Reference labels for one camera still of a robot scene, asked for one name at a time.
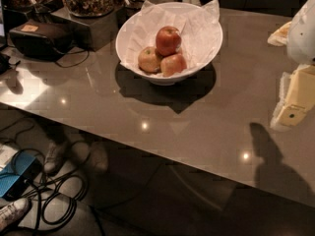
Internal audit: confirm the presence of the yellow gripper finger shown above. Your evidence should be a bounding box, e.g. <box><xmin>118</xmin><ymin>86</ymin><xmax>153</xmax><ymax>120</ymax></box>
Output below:
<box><xmin>267</xmin><ymin>22</ymin><xmax>291</xmax><ymax>46</ymax></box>
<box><xmin>270</xmin><ymin>64</ymin><xmax>315</xmax><ymax>132</ymax></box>

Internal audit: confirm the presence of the white rounded gripper body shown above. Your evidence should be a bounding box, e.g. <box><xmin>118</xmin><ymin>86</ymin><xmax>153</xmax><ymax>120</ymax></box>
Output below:
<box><xmin>286</xmin><ymin>0</ymin><xmax>315</xmax><ymax>65</ymax></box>

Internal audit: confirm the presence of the red top apple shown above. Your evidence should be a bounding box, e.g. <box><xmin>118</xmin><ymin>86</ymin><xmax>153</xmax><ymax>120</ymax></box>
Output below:
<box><xmin>156</xmin><ymin>26</ymin><xmax>182</xmax><ymax>56</ymax></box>

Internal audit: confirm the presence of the red-yellow front apple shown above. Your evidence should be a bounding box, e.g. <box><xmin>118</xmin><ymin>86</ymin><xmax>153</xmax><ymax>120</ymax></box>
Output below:
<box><xmin>160</xmin><ymin>53</ymin><xmax>187</xmax><ymax>77</ymax></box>

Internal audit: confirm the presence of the white bowl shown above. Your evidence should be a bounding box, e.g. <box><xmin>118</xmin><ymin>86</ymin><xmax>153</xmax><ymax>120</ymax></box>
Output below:
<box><xmin>114</xmin><ymin>1</ymin><xmax>224</xmax><ymax>87</ymax></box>

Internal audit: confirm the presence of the yellow-red left apple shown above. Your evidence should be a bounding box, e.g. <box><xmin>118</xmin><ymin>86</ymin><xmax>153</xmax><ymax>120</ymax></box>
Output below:
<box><xmin>138</xmin><ymin>46</ymin><xmax>162</xmax><ymax>73</ymax></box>

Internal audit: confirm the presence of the white paper liner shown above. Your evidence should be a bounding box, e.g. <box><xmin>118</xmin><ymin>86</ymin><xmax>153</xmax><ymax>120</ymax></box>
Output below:
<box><xmin>119</xmin><ymin>0</ymin><xmax>221</xmax><ymax>79</ymax></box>

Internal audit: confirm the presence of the dark square stand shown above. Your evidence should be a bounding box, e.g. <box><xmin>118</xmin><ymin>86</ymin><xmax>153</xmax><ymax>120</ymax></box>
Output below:
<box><xmin>50</xmin><ymin>6</ymin><xmax>120</xmax><ymax>52</ymax></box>

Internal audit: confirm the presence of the black box device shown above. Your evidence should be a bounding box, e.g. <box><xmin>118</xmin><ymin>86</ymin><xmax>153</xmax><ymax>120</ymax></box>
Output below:
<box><xmin>9</xmin><ymin>20</ymin><xmax>73</xmax><ymax>61</ymax></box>

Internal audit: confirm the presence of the white shoe under table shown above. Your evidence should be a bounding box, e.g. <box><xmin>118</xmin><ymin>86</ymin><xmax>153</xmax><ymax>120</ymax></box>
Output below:
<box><xmin>43</xmin><ymin>141</ymin><xmax>68</xmax><ymax>175</ymax></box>

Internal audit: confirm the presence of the blue box on floor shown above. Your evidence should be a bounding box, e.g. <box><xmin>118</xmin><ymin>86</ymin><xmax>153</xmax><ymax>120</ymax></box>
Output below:
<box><xmin>0</xmin><ymin>151</ymin><xmax>37</xmax><ymax>200</ymax></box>

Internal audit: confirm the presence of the white shoe lower left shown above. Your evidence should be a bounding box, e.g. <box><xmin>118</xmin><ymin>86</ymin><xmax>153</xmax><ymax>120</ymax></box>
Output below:
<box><xmin>0</xmin><ymin>198</ymin><xmax>31</xmax><ymax>232</ymax></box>

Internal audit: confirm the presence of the black cable on table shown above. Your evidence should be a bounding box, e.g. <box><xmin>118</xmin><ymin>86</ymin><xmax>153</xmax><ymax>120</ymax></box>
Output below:
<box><xmin>53</xmin><ymin>48</ymin><xmax>91</xmax><ymax>69</ymax></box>

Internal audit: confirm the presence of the black cable coil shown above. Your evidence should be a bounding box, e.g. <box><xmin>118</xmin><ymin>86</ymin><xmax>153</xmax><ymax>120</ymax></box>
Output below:
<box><xmin>9</xmin><ymin>141</ymin><xmax>91</xmax><ymax>236</ymax></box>

